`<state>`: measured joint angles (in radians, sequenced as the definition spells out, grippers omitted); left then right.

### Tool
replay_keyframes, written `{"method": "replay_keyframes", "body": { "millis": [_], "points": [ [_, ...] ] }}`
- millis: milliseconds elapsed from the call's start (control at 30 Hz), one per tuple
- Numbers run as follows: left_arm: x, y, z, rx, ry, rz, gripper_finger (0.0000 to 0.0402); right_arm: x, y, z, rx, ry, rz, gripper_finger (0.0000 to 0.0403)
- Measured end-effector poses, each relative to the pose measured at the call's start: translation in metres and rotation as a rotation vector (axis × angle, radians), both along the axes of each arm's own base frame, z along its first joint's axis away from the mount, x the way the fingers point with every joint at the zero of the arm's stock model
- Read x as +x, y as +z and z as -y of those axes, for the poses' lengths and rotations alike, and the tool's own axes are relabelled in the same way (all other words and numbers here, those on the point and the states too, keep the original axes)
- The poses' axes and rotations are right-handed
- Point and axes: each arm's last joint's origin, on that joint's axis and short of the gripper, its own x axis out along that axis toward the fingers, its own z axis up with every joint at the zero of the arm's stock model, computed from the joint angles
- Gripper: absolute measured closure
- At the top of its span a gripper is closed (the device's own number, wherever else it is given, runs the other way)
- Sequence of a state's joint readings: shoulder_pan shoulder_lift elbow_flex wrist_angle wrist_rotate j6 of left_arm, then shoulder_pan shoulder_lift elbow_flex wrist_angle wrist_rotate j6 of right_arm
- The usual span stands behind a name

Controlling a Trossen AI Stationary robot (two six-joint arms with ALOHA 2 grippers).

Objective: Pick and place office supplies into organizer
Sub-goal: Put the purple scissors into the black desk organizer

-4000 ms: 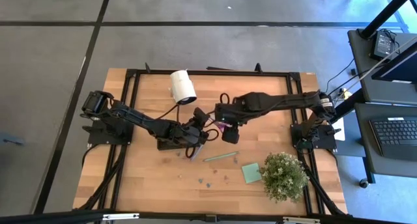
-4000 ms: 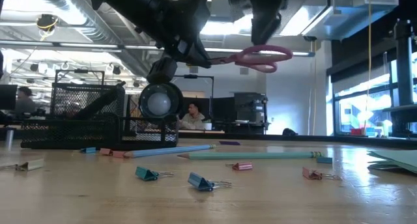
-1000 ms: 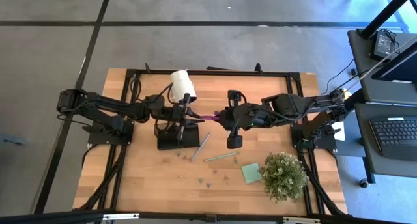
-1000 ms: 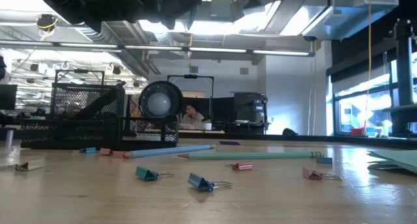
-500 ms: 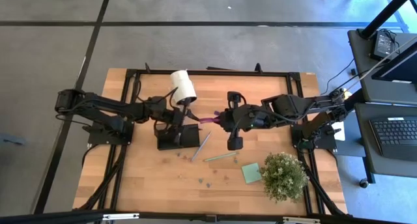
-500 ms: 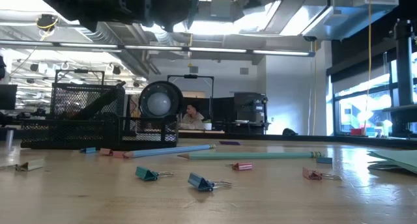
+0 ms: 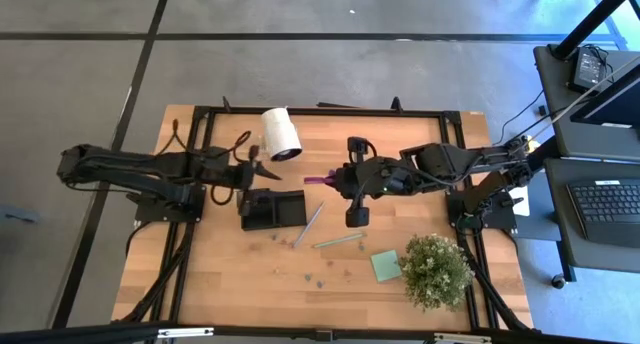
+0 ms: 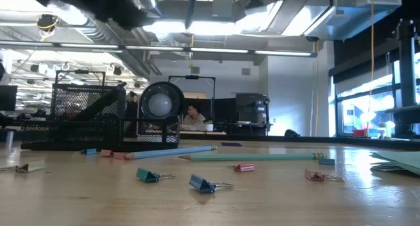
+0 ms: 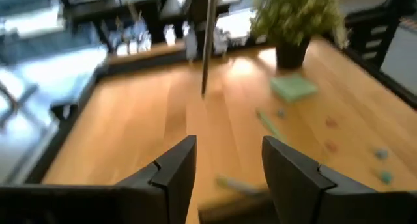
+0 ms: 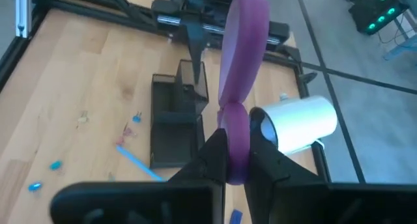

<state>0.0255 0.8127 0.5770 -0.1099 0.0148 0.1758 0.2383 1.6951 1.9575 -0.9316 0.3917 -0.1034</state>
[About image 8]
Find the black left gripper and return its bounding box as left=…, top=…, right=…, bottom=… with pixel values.
left=28, top=0, right=150, bottom=32

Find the black pen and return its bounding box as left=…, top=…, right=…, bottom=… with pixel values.
left=70, top=86, right=127, bottom=122

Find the black mesh desk organizer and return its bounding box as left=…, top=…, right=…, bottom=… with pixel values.
left=20, top=83, right=180, bottom=152

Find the beige binder clip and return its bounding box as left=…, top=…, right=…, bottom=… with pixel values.
left=0, top=159, right=46, bottom=173

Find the teal binder clip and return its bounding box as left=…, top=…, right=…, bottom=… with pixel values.
left=136, top=167, right=177, bottom=183

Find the green sticky note pad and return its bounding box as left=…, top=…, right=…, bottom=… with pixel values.
left=369, top=150, right=420, bottom=177

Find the long linear ceiling lamp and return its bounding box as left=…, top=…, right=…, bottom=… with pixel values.
left=0, top=39, right=318, bottom=58

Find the dark flat screen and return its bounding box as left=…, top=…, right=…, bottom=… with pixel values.
left=0, top=85, right=18, bottom=112

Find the person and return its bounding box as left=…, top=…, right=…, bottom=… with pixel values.
left=178, top=104, right=207, bottom=132

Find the black equipment cabinet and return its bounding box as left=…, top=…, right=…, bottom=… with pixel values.
left=234, top=92, right=272, bottom=136

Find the black vertical pole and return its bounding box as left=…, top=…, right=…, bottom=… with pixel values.
left=395, top=18, right=420, bottom=140

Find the black yellow cable reel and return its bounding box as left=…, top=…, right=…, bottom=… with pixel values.
left=36, top=14, right=59, bottom=32

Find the black gantry frame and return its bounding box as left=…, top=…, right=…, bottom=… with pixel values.
left=168, top=75, right=217, bottom=122

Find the black aluminium table frame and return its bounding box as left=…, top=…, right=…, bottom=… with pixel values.
left=0, top=120, right=420, bottom=152

